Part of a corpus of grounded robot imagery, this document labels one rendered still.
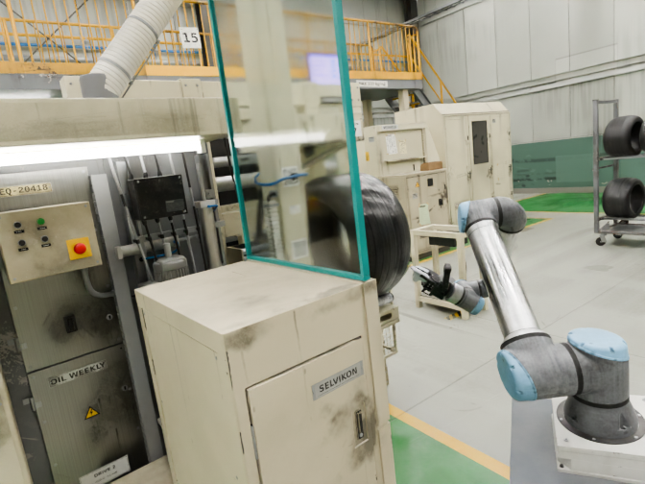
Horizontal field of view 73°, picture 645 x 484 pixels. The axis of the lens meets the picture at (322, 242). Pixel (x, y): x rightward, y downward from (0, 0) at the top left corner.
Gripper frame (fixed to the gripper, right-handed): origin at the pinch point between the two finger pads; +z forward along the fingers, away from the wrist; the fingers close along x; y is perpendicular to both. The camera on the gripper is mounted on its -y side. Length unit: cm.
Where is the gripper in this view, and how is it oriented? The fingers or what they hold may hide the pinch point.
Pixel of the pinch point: (414, 267)
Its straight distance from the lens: 199.9
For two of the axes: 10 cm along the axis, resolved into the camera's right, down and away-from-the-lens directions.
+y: -4.5, 7.2, 5.3
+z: -8.8, -4.7, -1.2
